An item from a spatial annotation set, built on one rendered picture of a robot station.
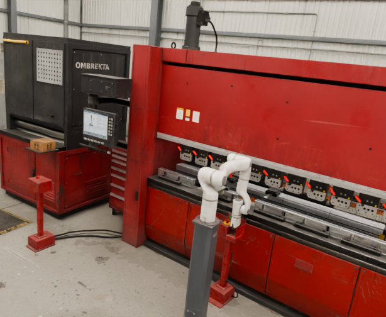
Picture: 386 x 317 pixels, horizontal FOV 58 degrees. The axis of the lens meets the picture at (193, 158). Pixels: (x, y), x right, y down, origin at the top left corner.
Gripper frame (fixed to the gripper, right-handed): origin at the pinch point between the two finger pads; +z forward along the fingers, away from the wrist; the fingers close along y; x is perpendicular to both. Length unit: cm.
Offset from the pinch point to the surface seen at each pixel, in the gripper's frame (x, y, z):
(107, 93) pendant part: -149, 27, -108
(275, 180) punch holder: 17, -33, -46
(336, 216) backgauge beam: 67, -63, -17
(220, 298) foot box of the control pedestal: 0, 14, 67
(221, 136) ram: -45, -31, -74
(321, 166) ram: 54, -39, -68
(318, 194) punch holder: 56, -38, -44
